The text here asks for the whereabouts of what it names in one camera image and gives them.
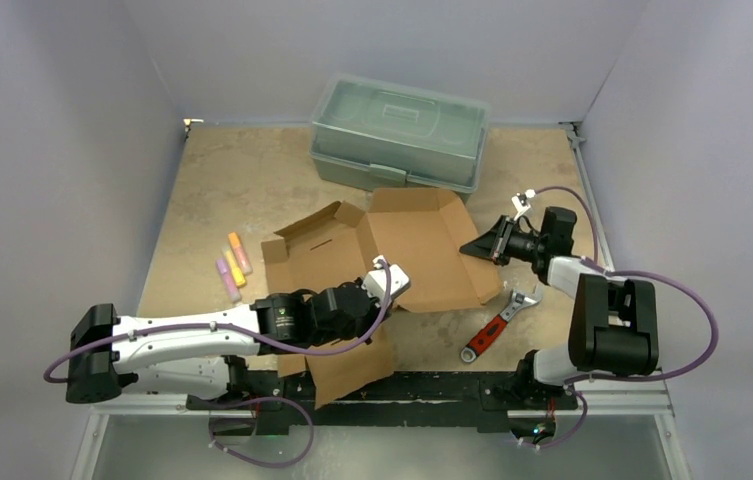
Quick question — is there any brown cardboard box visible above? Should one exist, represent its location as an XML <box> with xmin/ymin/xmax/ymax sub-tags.
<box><xmin>260</xmin><ymin>186</ymin><xmax>504</xmax><ymax>410</ymax></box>

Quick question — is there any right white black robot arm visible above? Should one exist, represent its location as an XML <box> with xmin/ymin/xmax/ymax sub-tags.
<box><xmin>459</xmin><ymin>207</ymin><xmax>659</xmax><ymax>407</ymax></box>

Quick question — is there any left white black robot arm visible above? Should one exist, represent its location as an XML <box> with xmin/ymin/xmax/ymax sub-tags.
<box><xmin>60</xmin><ymin>271</ymin><xmax>406</xmax><ymax>409</ymax></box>

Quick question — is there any orange pink highlighter marker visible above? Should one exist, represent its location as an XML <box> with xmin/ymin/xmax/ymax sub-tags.
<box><xmin>227</xmin><ymin>232</ymin><xmax>253</xmax><ymax>275</ymax></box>

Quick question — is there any yellow highlighter marker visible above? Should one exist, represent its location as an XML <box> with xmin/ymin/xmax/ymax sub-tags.
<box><xmin>222</xmin><ymin>247</ymin><xmax>246</xmax><ymax>288</ymax></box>

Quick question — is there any purple highlighter marker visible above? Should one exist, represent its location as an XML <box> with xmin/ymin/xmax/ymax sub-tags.
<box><xmin>216</xmin><ymin>258</ymin><xmax>242</xmax><ymax>304</ymax></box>

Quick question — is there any translucent green plastic toolbox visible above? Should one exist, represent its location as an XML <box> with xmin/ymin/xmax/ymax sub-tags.
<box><xmin>309</xmin><ymin>74</ymin><xmax>490</xmax><ymax>200</ymax></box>

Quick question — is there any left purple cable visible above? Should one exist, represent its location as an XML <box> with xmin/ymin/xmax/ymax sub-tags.
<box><xmin>43</xmin><ymin>259</ymin><xmax>393</xmax><ymax>386</ymax></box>

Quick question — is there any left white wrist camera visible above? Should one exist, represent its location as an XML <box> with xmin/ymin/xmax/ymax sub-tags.
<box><xmin>362</xmin><ymin>255</ymin><xmax>411</xmax><ymax>306</ymax></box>

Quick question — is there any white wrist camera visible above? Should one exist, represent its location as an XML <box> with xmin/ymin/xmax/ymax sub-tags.
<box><xmin>511</xmin><ymin>189</ymin><xmax>536</xmax><ymax>222</ymax></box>
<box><xmin>362</xmin><ymin>255</ymin><xmax>411</xmax><ymax>306</ymax></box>

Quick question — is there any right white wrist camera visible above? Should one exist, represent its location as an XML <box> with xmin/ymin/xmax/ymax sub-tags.
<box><xmin>511</xmin><ymin>189</ymin><xmax>536</xmax><ymax>222</ymax></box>

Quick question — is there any red handled adjustable wrench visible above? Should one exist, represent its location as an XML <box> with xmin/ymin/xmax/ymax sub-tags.
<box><xmin>460</xmin><ymin>283</ymin><xmax>543</xmax><ymax>364</ymax></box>

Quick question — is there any black metal base rail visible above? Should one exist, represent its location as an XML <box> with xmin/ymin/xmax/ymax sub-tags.
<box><xmin>186</xmin><ymin>371</ymin><xmax>579</xmax><ymax>435</ymax></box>

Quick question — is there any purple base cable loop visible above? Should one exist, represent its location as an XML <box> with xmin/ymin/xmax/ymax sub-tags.
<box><xmin>208</xmin><ymin>396</ymin><xmax>316</xmax><ymax>470</ymax></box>

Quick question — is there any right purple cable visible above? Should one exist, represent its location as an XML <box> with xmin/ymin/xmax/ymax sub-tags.
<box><xmin>521</xmin><ymin>185</ymin><xmax>720</xmax><ymax>453</ymax></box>

